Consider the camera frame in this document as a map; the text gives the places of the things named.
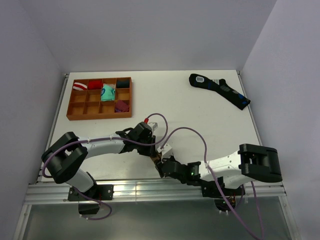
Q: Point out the dark green sock roll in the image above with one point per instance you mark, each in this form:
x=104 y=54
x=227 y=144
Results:
x=122 y=83

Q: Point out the teal sock roll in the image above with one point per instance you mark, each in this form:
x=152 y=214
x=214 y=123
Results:
x=107 y=93

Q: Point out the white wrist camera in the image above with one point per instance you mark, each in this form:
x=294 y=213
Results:
x=152 y=125
x=165 y=151

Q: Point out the brown striped sock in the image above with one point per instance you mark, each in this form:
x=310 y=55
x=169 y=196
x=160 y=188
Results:
x=156 y=159

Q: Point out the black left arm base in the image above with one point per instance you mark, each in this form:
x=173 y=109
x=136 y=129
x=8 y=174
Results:
x=91 y=202

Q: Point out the black blue sock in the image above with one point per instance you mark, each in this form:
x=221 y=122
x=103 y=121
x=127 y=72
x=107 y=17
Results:
x=221 y=87

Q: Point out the purple sock roll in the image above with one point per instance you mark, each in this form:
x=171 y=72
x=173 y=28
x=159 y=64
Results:
x=121 y=107

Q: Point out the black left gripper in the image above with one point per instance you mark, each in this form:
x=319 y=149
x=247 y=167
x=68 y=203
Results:
x=150 y=151

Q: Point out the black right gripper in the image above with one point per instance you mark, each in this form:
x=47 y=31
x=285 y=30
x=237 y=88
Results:
x=159 y=164

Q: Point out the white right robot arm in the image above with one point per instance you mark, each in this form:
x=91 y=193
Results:
x=249 y=163

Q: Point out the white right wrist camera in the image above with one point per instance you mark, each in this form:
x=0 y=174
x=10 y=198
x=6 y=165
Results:
x=165 y=151

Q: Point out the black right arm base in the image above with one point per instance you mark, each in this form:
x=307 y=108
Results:
x=233 y=196

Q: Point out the orange compartment tray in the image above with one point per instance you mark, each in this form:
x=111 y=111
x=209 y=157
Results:
x=87 y=104

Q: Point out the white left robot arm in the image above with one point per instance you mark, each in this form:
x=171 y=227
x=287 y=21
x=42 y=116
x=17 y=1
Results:
x=65 y=157

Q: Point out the red white striped sock roll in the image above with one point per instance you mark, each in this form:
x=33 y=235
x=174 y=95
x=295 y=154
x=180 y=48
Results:
x=78 y=86

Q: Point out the aluminium mounting rail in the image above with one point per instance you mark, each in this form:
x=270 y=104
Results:
x=145 y=190

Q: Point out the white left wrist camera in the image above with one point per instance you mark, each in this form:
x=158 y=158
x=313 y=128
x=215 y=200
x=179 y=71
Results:
x=152 y=125

